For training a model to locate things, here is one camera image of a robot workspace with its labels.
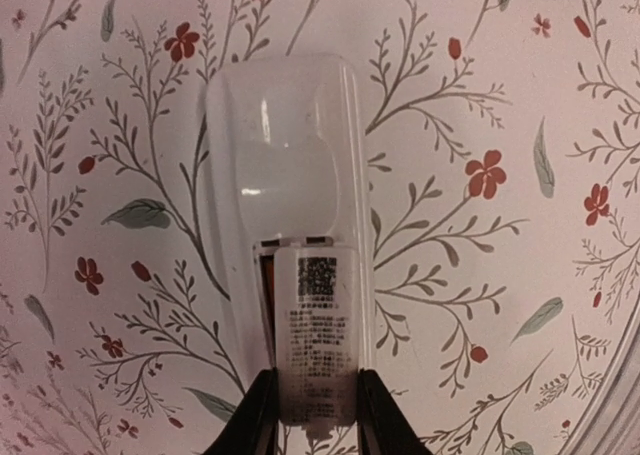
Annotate floral patterned table mat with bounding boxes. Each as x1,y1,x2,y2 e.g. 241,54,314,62
1,0,639,454

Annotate white remote control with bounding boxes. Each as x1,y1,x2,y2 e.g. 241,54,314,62
203,53,373,381

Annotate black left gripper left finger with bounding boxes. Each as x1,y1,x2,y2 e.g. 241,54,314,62
203,369,279,455

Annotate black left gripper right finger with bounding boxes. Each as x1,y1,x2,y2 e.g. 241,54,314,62
356,369,430,455

